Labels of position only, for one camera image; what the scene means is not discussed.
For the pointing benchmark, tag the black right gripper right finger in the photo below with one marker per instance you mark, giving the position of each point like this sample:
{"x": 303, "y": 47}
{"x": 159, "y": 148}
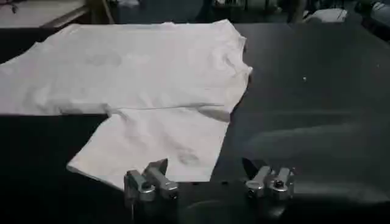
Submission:
{"x": 268, "y": 181}

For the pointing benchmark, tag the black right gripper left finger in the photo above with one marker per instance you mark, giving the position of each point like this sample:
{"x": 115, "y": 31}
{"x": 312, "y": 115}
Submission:
{"x": 155, "y": 179}

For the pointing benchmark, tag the white t-shirt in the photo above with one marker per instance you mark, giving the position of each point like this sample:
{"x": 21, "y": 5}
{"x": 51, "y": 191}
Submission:
{"x": 134, "y": 91}

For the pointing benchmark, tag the white cloth bundle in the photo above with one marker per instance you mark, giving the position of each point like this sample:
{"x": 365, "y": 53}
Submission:
{"x": 327, "y": 15}

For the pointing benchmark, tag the pale wooden side table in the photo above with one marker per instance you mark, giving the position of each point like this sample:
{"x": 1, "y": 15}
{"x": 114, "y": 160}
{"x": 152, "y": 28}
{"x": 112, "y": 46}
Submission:
{"x": 39, "y": 13}

